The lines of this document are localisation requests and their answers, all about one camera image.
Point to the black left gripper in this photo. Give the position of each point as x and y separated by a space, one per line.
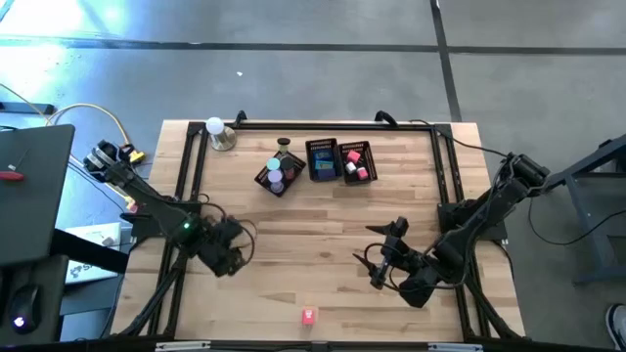
222 247

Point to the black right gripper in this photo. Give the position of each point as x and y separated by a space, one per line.
393 244

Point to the dark blue rectangular box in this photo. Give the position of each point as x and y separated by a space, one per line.
326 173

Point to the blue box with recessed side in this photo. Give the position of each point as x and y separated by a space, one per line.
324 164

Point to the red usb wall charger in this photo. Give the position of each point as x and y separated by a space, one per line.
308 316

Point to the hourglass with teal caps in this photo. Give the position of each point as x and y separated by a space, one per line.
273 163

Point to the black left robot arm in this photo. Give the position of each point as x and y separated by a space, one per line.
147 200

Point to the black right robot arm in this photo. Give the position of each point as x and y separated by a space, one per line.
489 205

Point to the black slotted plastic basket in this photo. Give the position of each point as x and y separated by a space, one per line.
371 161
310 161
291 183

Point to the hourglass black caps red sand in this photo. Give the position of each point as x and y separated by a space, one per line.
287 165

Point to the silver aluminium extrusion bar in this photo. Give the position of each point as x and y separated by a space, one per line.
181 346
455 347

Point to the light bulb on brass base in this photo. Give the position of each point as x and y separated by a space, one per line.
221 136

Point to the white paper box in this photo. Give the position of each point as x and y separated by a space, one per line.
93 234

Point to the black computer mouse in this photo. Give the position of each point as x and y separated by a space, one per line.
24 310

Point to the person's shoe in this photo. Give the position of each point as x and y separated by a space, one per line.
617 325

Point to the white wall charger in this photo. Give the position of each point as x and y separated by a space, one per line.
350 168

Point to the pink wall charger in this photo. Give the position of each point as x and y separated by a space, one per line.
353 156

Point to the black aluminium table frame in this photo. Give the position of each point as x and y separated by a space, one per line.
293 126

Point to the grey desk frame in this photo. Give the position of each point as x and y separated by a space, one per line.
582 195

